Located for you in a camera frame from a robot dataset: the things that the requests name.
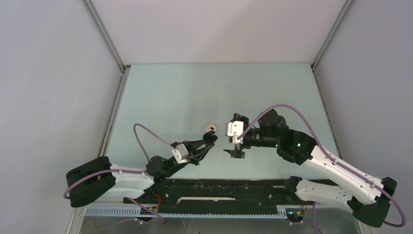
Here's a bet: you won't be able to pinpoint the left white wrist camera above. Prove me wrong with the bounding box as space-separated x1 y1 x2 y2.
172 144 189 164

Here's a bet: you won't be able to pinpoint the right aluminium frame post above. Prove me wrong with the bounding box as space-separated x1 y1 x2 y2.
311 0 355 72

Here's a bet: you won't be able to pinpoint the aluminium frame post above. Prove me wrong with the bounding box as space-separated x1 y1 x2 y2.
81 0 126 73
311 0 355 72

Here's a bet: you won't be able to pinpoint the black earbud charging case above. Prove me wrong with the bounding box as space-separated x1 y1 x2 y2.
203 131 218 145

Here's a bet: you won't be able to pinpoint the white cable duct strip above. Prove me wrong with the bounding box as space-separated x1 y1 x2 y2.
84 206 287 219

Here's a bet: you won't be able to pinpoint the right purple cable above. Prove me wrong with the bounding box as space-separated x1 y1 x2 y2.
237 104 407 234

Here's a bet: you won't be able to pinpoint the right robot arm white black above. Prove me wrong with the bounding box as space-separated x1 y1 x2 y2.
226 110 397 228

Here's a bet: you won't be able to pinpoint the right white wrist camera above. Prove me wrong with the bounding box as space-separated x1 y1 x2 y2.
226 121 244 144

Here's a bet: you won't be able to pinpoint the pink earbud charging case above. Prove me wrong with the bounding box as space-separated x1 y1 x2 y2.
206 123 218 132

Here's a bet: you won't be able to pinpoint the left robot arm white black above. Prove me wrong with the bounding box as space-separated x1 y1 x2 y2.
63 136 218 208

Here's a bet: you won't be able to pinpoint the left aluminium frame post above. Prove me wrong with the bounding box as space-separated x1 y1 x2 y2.
81 0 126 73

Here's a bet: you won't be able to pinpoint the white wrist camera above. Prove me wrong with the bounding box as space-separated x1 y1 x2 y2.
226 121 244 144
172 144 189 164

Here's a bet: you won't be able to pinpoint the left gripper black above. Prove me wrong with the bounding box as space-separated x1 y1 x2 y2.
164 138 214 177

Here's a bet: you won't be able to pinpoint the purple cable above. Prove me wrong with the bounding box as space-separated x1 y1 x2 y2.
237 104 407 234
63 123 173 225

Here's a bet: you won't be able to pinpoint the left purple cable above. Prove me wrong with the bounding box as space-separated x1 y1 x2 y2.
63 123 173 225

